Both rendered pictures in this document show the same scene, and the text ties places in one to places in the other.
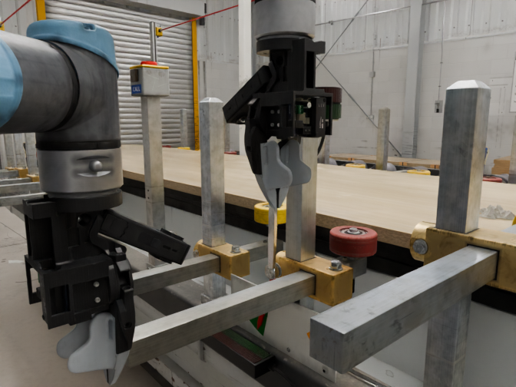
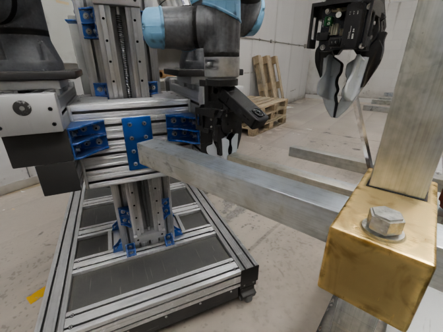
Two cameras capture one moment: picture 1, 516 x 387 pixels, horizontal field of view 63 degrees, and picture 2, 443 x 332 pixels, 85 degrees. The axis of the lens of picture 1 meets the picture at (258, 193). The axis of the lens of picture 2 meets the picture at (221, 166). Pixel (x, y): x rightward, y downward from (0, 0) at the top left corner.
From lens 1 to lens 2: 0.49 m
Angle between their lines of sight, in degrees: 77
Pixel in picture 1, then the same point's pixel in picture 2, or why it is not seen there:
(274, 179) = (322, 89)
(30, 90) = (169, 29)
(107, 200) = (215, 82)
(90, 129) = (208, 46)
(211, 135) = not seen: hidden behind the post
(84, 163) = (207, 63)
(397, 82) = not seen: outside the picture
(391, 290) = (190, 153)
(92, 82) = (205, 22)
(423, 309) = (192, 175)
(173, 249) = (247, 118)
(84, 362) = (210, 151)
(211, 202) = not seen: hidden behind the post
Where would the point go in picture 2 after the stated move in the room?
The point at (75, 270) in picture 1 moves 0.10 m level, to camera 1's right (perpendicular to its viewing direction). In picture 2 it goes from (203, 110) to (208, 119)
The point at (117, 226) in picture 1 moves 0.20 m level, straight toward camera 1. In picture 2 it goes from (225, 97) to (125, 104)
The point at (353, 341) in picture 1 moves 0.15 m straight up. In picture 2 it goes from (142, 151) to (124, 20)
